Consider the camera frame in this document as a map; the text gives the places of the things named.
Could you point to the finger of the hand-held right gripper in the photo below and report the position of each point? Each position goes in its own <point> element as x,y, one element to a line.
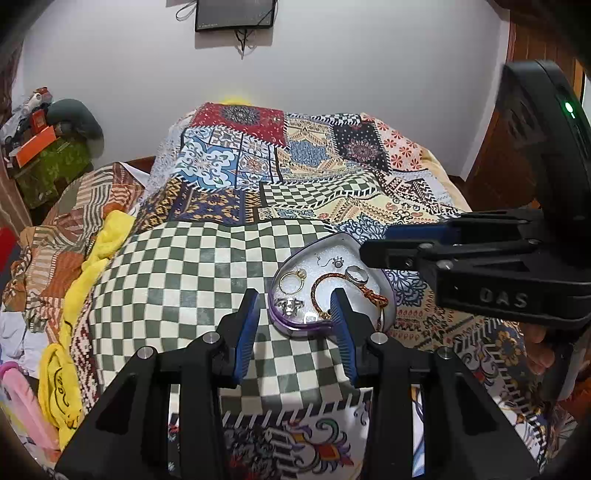
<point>415,233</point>
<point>397,254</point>

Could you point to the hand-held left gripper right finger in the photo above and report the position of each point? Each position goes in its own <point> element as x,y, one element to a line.
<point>344,341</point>

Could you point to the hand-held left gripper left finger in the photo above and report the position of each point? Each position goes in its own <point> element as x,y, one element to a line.
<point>244,341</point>

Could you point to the small silver earring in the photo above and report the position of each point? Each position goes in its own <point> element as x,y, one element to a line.
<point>338,263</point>

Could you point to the purple heart-shaped box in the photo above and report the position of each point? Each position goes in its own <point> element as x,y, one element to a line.
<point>307,256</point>

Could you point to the person's right hand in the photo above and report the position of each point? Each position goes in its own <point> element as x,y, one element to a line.
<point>538,350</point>

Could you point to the patchwork printed blanket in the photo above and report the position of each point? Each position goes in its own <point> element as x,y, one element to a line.
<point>184,258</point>

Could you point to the yellow printed cloth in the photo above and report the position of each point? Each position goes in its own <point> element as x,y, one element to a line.
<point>106,240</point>

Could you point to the orange striped blanket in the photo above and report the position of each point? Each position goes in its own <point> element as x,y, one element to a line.
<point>69,217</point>

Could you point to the yellow soft item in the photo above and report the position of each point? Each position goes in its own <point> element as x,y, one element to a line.
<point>235,99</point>

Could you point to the white cloth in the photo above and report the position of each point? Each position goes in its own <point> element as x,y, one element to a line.
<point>18,337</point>

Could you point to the pink soft item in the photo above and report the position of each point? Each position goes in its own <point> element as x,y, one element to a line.
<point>27,406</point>

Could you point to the green cloth-covered stand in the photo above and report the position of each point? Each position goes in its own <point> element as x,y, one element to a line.
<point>55,170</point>

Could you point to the red and white box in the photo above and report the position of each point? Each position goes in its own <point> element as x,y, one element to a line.
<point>7,249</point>

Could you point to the grey cushion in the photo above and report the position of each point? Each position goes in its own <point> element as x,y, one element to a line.
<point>78,117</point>

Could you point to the orange box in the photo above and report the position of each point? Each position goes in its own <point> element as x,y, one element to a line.
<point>34,147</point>

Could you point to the pile of clutter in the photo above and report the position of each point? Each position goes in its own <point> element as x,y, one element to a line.
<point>23,115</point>

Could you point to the small black wall monitor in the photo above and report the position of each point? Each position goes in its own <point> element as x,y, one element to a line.
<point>235,14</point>

